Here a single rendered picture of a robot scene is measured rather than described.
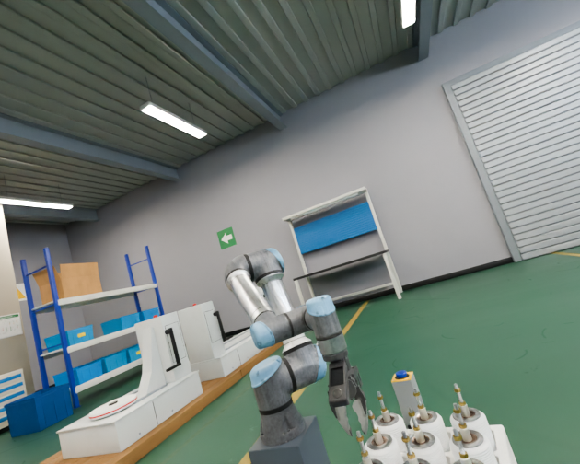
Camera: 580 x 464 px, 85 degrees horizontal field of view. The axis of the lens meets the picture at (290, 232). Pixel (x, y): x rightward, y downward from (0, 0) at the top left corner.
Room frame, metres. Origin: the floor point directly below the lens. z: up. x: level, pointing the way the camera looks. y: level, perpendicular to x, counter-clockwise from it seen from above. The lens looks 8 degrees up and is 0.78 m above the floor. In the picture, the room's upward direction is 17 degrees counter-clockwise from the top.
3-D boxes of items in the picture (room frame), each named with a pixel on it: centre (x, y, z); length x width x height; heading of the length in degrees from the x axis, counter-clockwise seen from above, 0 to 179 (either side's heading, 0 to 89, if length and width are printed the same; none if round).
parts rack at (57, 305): (5.26, 3.32, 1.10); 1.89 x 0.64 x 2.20; 160
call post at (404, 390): (1.24, -0.24, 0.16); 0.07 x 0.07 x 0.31; 63
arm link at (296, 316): (1.00, 0.04, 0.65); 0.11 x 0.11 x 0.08; 23
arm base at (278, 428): (1.13, 0.22, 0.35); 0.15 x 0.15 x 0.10
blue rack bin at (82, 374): (4.63, 3.49, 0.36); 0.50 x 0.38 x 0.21; 71
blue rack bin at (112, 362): (5.04, 3.36, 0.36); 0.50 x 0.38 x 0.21; 71
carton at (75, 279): (4.81, 3.50, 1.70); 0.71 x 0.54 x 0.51; 164
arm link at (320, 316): (0.91, -0.02, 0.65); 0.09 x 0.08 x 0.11; 23
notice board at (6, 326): (4.90, 4.72, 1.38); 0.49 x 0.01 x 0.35; 160
